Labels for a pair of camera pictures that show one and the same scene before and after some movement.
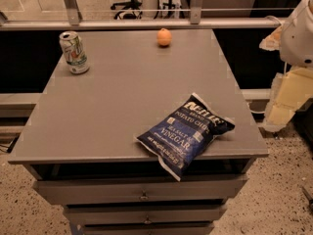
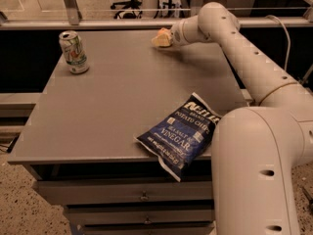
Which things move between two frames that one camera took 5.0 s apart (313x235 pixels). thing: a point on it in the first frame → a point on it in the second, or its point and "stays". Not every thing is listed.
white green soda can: x=74 y=52 stays
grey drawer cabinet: x=80 y=145 stays
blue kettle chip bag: x=181 y=136 stays
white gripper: x=298 y=38 → x=176 y=35
